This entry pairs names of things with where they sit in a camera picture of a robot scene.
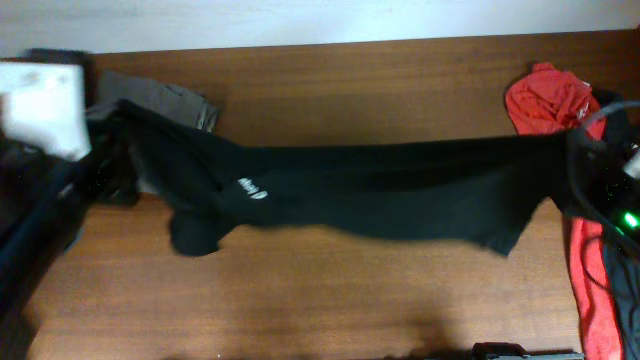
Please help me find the grey folded garment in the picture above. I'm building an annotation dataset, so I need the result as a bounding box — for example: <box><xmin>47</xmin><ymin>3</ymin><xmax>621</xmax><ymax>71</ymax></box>
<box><xmin>87</xmin><ymin>71</ymin><xmax>218</xmax><ymax>140</ymax></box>

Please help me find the dark navy garment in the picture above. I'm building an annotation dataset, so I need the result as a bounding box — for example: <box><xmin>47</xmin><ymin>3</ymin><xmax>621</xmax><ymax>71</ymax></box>
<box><xmin>592</xmin><ymin>88</ymin><xmax>640</xmax><ymax>360</ymax></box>

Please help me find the black t-shirt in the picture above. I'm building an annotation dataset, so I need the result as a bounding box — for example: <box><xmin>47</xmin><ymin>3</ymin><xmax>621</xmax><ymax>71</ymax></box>
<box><xmin>87</xmin><ymin>98</ymin><xmax>586</xmax><ymax>258</ymax></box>

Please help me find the red garment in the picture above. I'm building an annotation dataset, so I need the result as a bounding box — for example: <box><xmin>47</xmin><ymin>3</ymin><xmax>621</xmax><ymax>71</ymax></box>
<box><xmin>505</xmin><ymin>63</ymin><xmax>625</xmax><ymax>360</ymax></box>

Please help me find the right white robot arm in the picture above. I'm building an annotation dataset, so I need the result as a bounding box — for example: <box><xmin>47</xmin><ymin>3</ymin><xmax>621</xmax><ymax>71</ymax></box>
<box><xmin>567</xmin><ymin>141</ymin><xmax>639</xmax><ymax>260</ymax></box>

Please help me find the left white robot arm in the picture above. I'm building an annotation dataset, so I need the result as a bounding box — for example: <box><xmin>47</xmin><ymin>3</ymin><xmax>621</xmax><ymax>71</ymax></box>
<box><xmin>1</xmin><ymin>131</ymin><xmax>140</xmax><ymax>359</ymax></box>

